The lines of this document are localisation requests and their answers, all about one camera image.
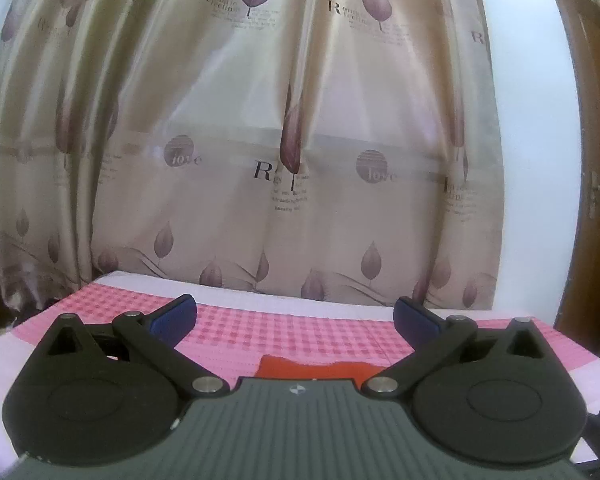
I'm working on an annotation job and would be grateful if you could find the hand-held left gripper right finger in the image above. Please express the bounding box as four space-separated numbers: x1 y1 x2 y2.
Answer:
361 296 562 402

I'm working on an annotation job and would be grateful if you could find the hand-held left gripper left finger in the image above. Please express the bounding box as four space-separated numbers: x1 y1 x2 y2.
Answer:
30 294 233 402

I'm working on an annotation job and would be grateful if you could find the red knitted sweater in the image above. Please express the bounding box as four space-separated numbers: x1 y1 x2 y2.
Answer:
256 355 387 382

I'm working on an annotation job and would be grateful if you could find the pink checked bed sheet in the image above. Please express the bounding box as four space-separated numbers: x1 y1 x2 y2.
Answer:
0 270 600 480

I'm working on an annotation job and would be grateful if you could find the beige leaf print curtain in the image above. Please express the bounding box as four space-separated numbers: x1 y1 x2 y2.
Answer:
0 0 507 312

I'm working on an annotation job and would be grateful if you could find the brown wooden door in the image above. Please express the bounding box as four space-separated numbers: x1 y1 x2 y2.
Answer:
542 0 600 362

